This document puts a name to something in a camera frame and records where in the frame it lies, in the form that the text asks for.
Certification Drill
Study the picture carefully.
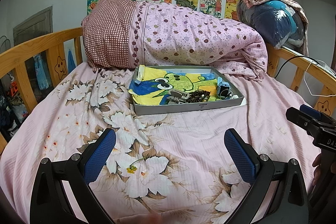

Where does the right hand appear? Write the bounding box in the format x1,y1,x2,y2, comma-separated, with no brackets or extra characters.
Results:
312,153,322,186

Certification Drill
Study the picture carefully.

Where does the white cable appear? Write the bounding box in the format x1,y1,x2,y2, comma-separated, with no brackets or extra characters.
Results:
303,58,336,97

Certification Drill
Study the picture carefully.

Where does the pink floral bedsheet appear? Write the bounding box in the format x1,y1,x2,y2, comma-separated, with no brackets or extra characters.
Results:
1,63,319,223

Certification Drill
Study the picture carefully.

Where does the grey cardboard box tray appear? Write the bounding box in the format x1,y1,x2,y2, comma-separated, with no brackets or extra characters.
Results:
131,65,246,115

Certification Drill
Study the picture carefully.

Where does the blue kids smartwatch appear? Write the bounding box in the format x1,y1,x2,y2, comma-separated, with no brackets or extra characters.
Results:
217,77,233,100

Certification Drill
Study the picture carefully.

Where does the black bead necklace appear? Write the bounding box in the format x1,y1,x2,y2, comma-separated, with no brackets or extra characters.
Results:
186,90,211,104

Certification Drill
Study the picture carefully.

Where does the red checked pillow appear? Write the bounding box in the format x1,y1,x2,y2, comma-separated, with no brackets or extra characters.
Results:
81,0,139,72

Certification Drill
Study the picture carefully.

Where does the pink dotted quilt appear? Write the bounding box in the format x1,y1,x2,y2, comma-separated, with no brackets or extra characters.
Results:
128,2,268,81

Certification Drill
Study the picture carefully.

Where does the plastic bagged blue bedding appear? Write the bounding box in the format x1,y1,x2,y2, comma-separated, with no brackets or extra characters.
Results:
237,0,305,48

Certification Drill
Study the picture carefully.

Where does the black cable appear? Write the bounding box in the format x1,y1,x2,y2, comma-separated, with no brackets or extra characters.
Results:
274,55,321,80

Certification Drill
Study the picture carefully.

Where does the grey claw hair clip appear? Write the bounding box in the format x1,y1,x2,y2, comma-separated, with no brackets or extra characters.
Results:
167,89,190,105

